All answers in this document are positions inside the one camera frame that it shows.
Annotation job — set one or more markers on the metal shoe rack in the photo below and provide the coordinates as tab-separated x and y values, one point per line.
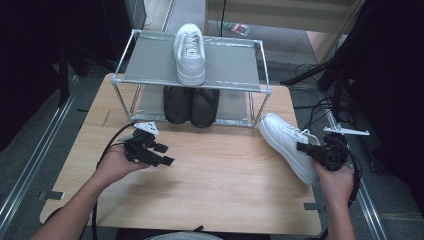
150	63

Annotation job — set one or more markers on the person's grey clothing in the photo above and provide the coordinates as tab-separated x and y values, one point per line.
180	236

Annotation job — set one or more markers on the black slipper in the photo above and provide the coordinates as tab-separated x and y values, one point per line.
177	106
204	108

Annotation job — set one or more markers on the white sneaker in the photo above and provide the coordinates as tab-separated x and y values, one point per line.
283	140
190	56

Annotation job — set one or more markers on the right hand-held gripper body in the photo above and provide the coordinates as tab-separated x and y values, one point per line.
335	153

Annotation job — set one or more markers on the dark curtain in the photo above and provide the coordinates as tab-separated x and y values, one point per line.
393	83
33	50

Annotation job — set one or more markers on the person's left hand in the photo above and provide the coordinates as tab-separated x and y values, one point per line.
113	166

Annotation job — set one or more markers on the colourful packet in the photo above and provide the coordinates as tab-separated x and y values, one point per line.
237	28

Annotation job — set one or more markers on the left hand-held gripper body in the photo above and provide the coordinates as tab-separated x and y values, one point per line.
140	148

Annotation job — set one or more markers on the person's right hand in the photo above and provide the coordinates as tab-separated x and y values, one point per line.
336	185

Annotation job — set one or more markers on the black tripod stand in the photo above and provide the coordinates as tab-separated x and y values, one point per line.
306	75

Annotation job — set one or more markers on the small black tape strip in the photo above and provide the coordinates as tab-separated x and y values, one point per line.
83	110

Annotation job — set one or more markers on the grey metal cabinet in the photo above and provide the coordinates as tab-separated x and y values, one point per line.
136	13

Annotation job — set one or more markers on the black metal post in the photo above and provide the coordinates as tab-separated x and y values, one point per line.
63	80

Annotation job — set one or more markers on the beige wooden cabinet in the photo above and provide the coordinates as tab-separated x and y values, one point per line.
283	13

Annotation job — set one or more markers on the grey tape strip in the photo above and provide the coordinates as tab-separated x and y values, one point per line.
315	207
50	195

